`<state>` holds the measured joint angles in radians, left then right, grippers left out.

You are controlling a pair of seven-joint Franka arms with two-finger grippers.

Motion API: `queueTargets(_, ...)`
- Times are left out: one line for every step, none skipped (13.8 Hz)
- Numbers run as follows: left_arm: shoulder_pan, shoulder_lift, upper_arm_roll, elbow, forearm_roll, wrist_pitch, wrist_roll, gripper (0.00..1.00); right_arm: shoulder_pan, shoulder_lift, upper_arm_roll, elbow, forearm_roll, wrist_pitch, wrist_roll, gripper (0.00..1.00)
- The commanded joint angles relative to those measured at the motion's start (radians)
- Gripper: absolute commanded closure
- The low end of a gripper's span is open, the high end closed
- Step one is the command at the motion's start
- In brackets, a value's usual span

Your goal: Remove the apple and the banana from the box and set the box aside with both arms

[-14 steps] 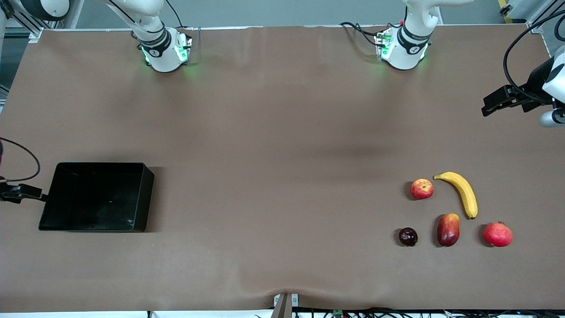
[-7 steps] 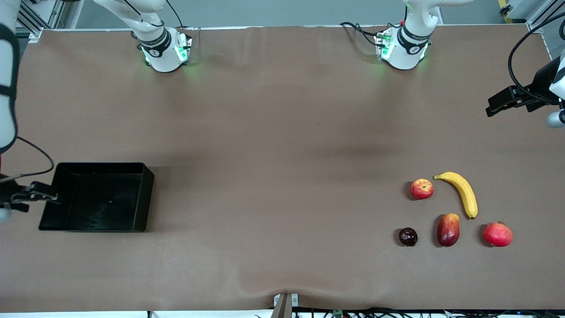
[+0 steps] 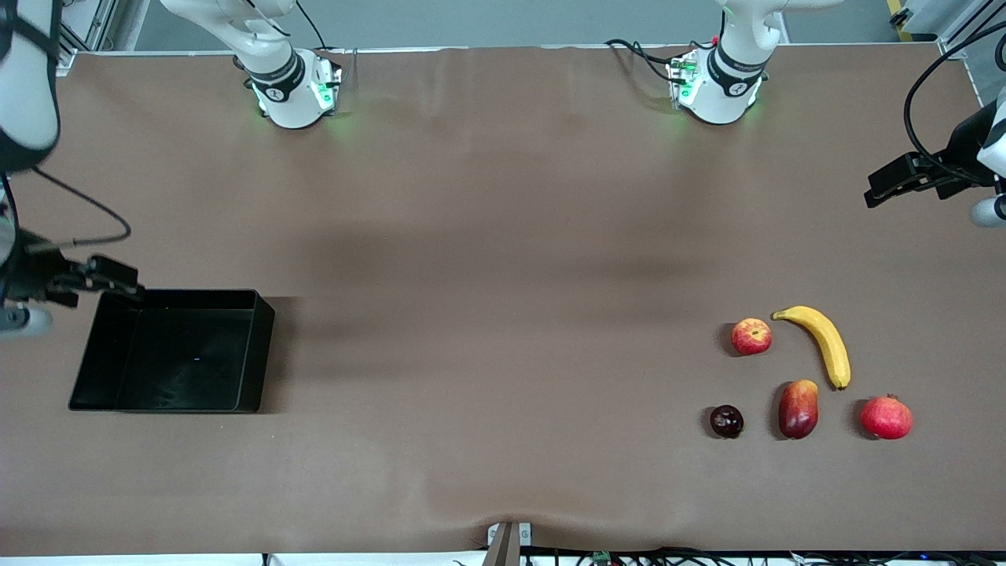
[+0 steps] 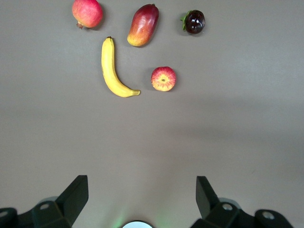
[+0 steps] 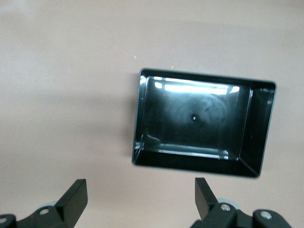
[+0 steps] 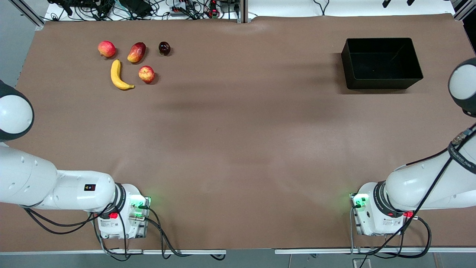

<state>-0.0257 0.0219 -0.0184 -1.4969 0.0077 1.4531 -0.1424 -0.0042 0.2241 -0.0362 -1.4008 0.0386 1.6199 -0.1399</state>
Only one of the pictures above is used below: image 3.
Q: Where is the black plastic box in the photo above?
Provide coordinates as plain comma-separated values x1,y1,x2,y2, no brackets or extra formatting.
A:
68,289,276,414

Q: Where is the yellow banana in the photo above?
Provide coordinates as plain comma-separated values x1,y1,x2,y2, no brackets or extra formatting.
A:
772,305,852,391

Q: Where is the red yellow apple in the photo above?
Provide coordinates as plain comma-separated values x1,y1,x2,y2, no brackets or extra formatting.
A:
731,318,773,357

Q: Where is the red pomegranate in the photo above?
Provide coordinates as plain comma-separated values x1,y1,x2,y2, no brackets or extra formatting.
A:
859,394,914,440

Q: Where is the red mango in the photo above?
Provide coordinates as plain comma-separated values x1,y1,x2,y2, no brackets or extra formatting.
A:
778,380,820,439

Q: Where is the dark purple plum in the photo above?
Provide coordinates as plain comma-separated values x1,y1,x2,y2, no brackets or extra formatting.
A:
710,405,744,439

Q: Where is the brown table cover mat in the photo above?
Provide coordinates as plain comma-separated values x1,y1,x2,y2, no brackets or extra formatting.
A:
0,44,1006,557

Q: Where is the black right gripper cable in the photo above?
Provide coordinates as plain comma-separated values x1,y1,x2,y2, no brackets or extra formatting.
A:
30,167,133,250

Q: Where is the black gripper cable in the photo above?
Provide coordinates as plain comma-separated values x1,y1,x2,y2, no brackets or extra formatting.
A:
903,19,1006,186
30,167,133,250

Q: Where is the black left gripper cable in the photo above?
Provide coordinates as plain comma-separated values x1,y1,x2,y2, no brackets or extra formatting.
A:
903,19,1006,186

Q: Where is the black left arm base cable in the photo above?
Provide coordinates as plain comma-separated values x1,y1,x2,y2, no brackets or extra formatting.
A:
604,39,678,84

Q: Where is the black arm base cable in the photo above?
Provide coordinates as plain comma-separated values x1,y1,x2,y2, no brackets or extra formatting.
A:
604,39,678,84
294,0,329,53

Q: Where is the black right arm base cable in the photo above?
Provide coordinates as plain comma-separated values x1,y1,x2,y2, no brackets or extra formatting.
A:
294,0,329,53

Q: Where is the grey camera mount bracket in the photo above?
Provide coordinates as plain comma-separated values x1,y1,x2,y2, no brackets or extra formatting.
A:
481,520,534,566

